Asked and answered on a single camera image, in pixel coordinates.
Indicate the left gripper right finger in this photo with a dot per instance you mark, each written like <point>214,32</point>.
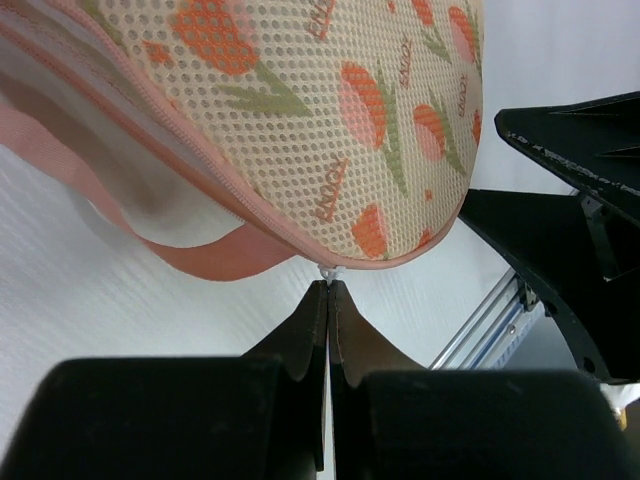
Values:
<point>394,419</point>

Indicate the floral pink laundry bag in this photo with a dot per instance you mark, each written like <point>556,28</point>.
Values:
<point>230,136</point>

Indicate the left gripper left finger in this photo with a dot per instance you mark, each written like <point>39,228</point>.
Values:
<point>259,415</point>

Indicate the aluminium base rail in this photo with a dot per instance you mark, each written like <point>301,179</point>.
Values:
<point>496,328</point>

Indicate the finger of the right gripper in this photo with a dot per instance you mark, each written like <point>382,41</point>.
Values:
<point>592,146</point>
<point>582,261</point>

